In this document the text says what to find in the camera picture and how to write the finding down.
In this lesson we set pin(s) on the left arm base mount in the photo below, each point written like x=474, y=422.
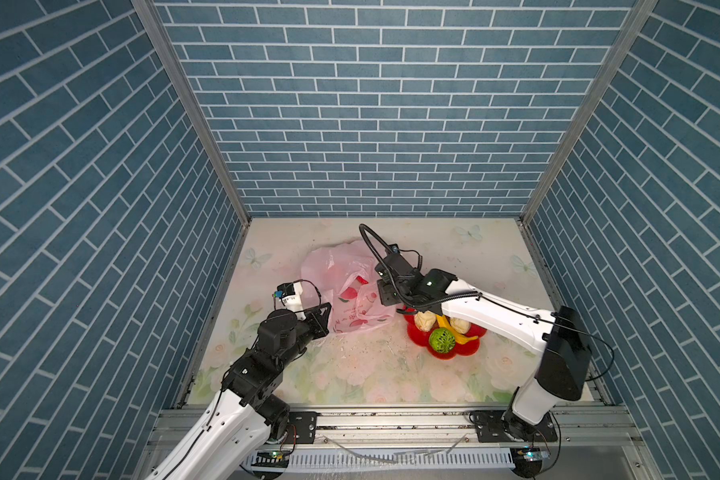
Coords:
x=298, y=428

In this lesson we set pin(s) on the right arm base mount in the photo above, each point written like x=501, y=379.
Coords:
x=495, y=426

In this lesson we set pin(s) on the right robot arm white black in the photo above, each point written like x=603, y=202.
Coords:
x=451, y=307

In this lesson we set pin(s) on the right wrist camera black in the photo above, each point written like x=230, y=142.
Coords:
x=393, y=264

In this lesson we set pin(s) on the pale yellow fake pear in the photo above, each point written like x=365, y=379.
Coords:
x=459, y=325

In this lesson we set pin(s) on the red flower-shaped plate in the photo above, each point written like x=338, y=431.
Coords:
x=421, y=338

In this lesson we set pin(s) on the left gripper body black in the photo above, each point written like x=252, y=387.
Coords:
x=304, y=333

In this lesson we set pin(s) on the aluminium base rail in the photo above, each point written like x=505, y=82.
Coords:
x=353, y=438

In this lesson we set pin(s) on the pink plastic bag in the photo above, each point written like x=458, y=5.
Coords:
x=346, y=277

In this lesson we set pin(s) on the yellow fake banana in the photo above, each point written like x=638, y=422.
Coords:
x=460, y=338

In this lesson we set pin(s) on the beige fake fruit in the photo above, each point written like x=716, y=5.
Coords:
x=425, y=321

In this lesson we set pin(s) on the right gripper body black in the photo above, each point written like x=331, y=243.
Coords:
x=388, y=295

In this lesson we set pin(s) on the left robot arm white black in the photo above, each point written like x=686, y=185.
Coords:
x=246, y=414

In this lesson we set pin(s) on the green red fake fruit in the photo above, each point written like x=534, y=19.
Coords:
x=441, y=341

